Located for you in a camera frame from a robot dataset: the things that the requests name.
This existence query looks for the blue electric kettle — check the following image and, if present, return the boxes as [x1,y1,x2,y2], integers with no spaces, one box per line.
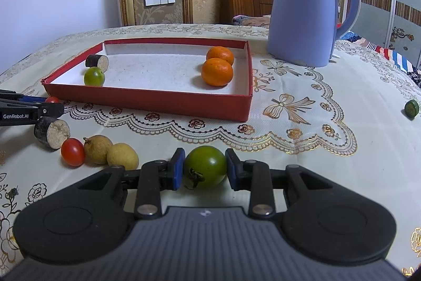
[266,0,362,67]

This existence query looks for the striped colourful bedsheet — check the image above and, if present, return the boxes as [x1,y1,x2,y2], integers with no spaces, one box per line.
[342,32,421,84]

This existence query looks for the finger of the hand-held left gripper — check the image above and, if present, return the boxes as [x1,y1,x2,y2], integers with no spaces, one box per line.
[0,100,64,117]
[0,89,50,103]

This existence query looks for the red cardboard box lid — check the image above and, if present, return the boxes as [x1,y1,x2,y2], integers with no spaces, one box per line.
[41,37,254,122]

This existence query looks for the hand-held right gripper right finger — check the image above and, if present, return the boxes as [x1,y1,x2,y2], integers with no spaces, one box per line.
[225,148,334,219]

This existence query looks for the brown longan with stem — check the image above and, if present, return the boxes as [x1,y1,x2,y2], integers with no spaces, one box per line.
[83,135,114,165]

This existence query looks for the orange mandarin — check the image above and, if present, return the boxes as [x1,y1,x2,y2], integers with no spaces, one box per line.
[206,46,235,66]
[201,58,234,87]

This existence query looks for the brown blanket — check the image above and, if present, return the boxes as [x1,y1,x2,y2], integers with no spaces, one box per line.
[232,14,272,27]

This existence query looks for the yellowish longan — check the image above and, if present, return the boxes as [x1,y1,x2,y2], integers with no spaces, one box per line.
[107,143,139,170]

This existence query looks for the beige embroidered tablecloth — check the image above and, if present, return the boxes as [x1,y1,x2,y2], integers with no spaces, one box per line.
[0,23,421,281]

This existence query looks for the small green round piece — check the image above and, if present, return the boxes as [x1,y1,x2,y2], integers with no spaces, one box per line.
[404,100,420,120]

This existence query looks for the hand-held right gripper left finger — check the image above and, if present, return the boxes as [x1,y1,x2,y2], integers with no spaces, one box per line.
[77,147,186,219]

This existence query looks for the dark eggplant piece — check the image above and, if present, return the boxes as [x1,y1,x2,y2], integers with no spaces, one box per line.
[85,54,110,72]

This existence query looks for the green tomato with calyx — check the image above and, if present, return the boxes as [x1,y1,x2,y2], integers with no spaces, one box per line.
[183,145,228,189]

